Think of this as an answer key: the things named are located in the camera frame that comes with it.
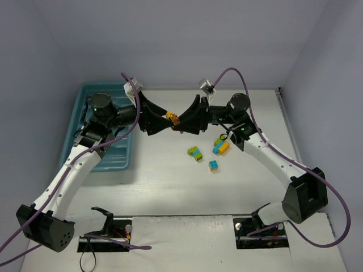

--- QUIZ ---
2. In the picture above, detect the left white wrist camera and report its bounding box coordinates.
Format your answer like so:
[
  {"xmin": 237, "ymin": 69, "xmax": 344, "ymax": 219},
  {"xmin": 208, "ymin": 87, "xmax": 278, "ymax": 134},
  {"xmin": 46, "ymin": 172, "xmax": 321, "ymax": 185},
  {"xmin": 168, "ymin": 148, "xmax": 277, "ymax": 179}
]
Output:
[{"xmin": 124, "ymin": 78, "xmax": 143, "ymax": 106}]

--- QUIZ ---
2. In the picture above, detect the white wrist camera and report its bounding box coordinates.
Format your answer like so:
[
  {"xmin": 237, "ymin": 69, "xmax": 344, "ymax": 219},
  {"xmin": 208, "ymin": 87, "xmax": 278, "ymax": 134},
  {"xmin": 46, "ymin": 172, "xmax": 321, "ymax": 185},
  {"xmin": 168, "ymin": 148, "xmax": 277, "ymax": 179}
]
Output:
[
  {"xmin": 124, "ymin": 78, "xmax": 143, "ymax": 106},
  {"xmin": 199, "ymin": 78, "xmax": 216, "ymax": 105}
]

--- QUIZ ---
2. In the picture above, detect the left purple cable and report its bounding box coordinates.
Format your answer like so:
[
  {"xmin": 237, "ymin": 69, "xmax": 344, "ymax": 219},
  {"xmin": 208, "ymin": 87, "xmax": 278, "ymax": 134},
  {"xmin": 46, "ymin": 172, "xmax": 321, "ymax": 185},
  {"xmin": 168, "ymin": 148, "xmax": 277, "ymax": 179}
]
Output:
[{"xmin": 0, "ymin": 71, "xmax": 153, "ymax": 254}]

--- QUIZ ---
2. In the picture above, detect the teal plastic compartment tray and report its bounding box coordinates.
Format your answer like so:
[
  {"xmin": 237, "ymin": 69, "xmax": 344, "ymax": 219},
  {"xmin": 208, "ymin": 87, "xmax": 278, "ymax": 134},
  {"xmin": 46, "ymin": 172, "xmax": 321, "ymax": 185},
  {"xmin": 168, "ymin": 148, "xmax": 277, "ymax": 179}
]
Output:
[{"xmin": 58, "ymin": 81, "xmax": 133, "ymax": 172}]

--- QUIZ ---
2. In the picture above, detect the orange brown lego brick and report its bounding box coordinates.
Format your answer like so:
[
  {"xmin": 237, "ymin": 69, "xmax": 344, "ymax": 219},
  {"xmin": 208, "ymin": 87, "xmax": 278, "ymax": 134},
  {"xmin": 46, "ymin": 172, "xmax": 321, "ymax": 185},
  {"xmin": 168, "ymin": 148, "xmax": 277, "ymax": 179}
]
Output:
[{"xmin": 171, "ymin": 117, "xmax": 180, "ymax": 130}]

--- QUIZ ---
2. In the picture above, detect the purple cable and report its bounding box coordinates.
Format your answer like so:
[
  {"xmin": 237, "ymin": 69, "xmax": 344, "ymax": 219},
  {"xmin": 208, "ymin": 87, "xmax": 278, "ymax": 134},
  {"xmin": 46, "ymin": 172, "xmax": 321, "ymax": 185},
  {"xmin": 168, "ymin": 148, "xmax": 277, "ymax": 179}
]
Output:
[
  {"xmin": 212, "ymin": 67, "xmax": 350, "ymax": 247},
  {"xmin": 0, "ymin": 71, "xmax": 153, "ymax": 254}
]

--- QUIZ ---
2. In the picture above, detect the blue yellow lego cube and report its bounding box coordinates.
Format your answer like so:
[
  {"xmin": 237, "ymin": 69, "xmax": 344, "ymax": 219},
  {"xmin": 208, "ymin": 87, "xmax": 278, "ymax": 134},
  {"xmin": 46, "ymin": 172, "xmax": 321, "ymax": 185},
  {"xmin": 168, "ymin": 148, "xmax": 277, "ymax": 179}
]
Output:
[{"xmin": 208, "ymin": 160, "xmax": 218, "ymax": 172}]

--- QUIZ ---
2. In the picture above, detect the green blue yellow lego stack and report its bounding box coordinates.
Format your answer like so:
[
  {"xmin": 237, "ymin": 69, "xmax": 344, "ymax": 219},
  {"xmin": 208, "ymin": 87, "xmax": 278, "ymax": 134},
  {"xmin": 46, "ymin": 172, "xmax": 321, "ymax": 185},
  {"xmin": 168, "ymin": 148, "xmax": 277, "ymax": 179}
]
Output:
[{"xmin": 212, "ymin": 134, "xmax": 230, "ymax": 155}]

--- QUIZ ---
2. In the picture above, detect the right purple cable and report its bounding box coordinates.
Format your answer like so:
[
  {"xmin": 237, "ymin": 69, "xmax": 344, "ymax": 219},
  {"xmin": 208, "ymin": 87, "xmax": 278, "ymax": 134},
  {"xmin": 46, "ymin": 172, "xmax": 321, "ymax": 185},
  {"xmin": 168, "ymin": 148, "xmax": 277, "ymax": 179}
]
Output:
[{"xmin": 212, "ymin": 67, "xmax": 350, "ymax": 247}]

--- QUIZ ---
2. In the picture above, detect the black loop cable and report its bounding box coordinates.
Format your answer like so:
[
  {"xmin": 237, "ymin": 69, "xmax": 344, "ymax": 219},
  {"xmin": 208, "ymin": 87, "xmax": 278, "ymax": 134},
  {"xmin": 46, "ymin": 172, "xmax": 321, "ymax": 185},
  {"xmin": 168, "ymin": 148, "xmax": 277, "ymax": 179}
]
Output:
[{"xmin": 79, "ymin": 250, "xmax": 96, "ymax": 271}]

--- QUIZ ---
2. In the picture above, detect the yellow striped lego piece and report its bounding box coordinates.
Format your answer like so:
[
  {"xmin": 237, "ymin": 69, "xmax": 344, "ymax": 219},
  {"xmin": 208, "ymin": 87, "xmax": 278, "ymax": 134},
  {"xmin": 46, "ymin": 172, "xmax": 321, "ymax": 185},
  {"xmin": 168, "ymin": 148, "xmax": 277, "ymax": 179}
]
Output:
[{"xmin": 166, "ymin": 112, "xmax": 176, "ymax": 121}]

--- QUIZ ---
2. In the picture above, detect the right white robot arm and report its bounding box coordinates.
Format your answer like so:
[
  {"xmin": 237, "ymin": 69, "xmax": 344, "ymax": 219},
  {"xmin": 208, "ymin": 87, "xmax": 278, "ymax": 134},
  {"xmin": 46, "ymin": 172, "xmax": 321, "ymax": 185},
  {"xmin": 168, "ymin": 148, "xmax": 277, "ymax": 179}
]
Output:
[{"xmin": 174, "ymin": 93, "xmax": 328, "ymax": 227}]

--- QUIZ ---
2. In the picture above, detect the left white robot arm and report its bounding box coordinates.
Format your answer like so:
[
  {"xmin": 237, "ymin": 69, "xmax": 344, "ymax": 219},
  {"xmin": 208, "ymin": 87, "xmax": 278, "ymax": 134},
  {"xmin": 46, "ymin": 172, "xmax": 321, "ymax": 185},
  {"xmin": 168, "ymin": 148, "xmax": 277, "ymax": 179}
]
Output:
[{"xmin": 16, "ymin": 91, "xmax": 172, "ymax": 252}]

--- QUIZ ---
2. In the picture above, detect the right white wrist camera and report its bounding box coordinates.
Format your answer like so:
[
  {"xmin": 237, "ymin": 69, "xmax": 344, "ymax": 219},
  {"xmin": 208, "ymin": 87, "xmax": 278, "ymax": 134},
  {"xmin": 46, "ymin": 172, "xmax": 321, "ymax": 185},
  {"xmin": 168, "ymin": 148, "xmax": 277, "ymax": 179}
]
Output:
[{"xmin": 199, "ymin": 78, "xmax": 216, "ymax": 105}]

